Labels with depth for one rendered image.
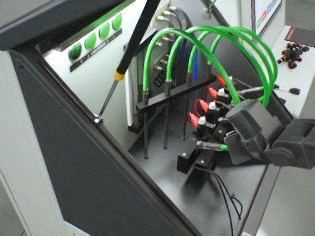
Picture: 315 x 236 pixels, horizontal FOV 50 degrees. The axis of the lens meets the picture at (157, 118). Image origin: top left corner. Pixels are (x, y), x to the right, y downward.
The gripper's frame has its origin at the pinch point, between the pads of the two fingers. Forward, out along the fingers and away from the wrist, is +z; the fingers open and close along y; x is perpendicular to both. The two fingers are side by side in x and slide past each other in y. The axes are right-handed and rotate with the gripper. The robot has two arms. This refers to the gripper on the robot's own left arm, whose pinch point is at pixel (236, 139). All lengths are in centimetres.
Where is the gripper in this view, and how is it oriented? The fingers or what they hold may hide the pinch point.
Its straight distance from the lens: 85.3
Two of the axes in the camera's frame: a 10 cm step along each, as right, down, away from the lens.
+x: 3.7, 9.3, 0.7
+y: -9.2, 3.7, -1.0
